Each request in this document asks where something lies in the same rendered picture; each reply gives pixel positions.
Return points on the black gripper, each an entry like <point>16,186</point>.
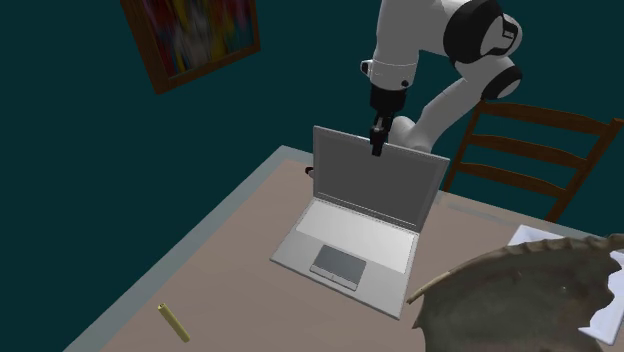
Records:
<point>387,97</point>

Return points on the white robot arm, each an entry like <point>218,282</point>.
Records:
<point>397,34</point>

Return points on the open silver laptop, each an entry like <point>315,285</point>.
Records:
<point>370,195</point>

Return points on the brown wooden ladder-back chair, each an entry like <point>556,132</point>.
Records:
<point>524,146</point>

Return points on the brown table with grey edge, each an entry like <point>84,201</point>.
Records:
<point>234,273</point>

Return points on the brown jagged shell figure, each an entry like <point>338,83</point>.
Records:
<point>512,302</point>

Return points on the yellow cylindrical stick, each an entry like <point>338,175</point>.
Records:
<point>173,322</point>

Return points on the white flat sheet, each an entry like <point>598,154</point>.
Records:
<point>612,317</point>

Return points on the colourful wood-framed wall picture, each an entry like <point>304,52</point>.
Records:
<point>195,34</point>

